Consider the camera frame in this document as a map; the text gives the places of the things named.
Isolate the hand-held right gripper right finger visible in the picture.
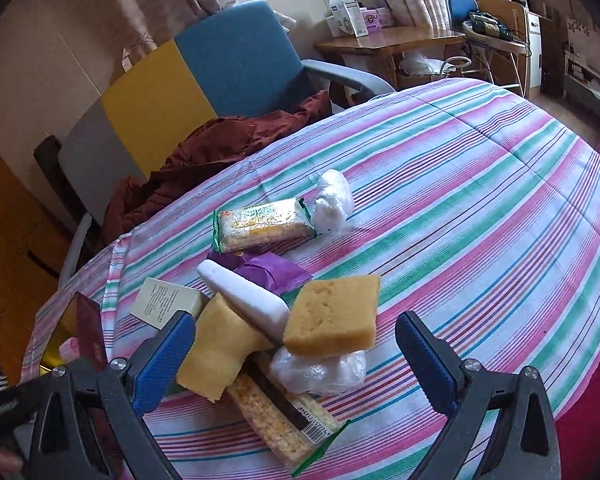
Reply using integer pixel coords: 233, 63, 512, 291
395, 311, 563, 480

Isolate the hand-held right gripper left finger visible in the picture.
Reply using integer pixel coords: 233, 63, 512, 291
27, 310, 198, 480

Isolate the thin yellow sponge cloth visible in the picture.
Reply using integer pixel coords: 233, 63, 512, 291
175, 292, 276, 403

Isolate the gold box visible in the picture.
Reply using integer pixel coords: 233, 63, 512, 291
39, 291, 112, 377

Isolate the thick yellow sponge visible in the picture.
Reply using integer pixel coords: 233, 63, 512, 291
281, 275, 382, 362

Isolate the clear plastic bag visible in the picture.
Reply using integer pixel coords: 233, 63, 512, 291
270, 346, 368, 397

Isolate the white sponge block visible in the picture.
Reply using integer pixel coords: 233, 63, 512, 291
196, 260, 292, 345

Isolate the long cracker packet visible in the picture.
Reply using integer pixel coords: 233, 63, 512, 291
226, 352, 352, 478

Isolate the purple wrapper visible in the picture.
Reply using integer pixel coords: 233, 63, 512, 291
235, 254, 312, 297
207, 251, 251, 273

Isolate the striped pink green blanket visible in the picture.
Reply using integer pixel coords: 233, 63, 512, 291
20, 77, 600, 480

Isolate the green cracker packet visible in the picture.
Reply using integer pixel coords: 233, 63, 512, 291
212, 197, 317, 254

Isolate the white crumpled plastic wad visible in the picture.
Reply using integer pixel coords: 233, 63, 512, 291
312, 169, 354, 235

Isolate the rust brown jacket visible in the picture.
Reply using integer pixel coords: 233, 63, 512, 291
102, 90, 333, 248

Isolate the white plastic bag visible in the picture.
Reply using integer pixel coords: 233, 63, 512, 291
399, 51, 447, 77

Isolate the grey yellow blue armchair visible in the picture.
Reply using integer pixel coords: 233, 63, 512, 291
32, 0, 396, 281

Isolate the wooden desk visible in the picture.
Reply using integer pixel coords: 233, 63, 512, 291
314, 24, 463, 92

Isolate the ironing board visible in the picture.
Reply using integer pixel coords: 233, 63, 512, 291
461, 19, 532, 101

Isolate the purple carton box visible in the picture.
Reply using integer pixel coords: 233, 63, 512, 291
360, 7, 394, 32

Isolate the white carton box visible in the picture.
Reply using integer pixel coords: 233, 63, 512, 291
326, 0, 372, 38

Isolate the blue folding chair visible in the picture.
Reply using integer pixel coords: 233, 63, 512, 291
446, 0, 477, 27

